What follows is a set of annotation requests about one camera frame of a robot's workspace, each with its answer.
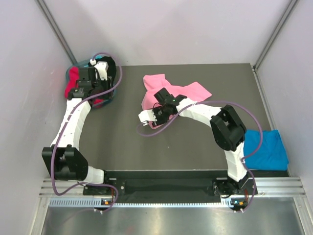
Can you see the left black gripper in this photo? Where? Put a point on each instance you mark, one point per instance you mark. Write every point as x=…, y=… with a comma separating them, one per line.
x=107, y=84

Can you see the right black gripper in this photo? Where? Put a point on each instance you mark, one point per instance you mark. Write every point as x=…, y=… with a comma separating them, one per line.
x=159, y=122

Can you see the pink t shirt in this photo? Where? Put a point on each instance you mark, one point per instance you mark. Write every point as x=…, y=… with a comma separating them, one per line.
x=153, y=83

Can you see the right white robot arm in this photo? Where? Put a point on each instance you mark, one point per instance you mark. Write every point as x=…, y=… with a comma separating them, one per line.
x=227, y=128

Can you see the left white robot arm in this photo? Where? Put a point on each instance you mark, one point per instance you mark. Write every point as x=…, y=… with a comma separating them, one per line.
x=62, y=158

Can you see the red t shirt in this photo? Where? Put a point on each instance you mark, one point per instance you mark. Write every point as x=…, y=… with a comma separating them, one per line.
x=71, y=88

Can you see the black t shirt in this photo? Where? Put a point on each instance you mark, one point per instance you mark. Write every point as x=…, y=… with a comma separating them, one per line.
x=111, y=67

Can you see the light blue t shirt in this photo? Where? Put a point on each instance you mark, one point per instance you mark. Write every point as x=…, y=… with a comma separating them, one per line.
x=97, y=57

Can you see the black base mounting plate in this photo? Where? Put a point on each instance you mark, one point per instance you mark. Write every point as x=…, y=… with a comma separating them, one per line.
x=207, y=186

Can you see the folded blue t shirt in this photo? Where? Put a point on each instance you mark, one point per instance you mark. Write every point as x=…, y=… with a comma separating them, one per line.
x=271, y=156

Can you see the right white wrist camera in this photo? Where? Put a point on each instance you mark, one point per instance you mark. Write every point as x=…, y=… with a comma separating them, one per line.
x=147, y=116

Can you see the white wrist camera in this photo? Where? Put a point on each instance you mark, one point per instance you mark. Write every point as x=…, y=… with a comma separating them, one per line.
x=101, y=69
x=147, y=116

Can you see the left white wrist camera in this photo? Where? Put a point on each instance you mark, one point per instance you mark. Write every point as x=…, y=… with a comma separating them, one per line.
x=101, y=69

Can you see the left aluminium corner post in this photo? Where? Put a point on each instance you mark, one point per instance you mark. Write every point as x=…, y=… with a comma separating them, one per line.
x=56, y=30

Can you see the aluminium corner post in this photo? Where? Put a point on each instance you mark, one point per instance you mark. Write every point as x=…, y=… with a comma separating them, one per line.
x=56, y=30
x=275, y=33

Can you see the slotted grey cable duct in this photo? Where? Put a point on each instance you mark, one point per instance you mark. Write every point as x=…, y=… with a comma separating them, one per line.
x=105, y=203

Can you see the aluminium front rail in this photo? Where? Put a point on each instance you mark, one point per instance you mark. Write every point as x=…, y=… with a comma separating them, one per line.
x=270, y=187

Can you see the right aluminium corner post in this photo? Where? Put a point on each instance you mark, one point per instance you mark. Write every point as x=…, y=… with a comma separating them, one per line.
x=275, y=33

